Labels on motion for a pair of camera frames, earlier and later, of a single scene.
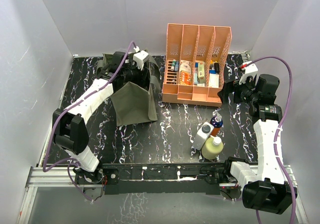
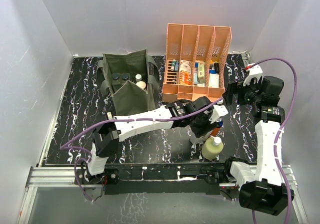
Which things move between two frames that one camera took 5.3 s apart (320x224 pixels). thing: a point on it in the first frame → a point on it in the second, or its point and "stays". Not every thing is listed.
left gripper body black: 134,75 → 200,124
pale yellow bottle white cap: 212,147 stays
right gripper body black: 245,93 stays
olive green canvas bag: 132,104 stays
